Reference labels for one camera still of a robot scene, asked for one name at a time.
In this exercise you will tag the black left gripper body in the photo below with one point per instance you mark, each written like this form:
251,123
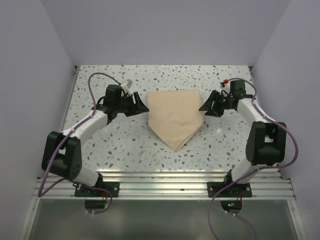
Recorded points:
125,105

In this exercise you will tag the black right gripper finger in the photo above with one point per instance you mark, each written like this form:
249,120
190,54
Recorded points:
209,102
216,112

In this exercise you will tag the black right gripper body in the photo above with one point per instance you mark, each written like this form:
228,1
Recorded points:
223,101

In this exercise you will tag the beige cloth mat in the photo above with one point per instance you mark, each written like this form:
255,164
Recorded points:
174,115

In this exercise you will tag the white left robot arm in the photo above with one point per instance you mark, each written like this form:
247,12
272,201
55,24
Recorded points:
63,150

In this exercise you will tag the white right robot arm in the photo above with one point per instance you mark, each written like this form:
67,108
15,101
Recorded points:
266,141

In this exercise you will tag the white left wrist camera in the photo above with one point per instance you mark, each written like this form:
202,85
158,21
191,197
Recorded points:
127,85

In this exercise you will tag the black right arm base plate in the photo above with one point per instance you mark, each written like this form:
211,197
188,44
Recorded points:
234,191

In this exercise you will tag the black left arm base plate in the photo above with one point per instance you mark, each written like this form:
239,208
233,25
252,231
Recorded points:
101,189

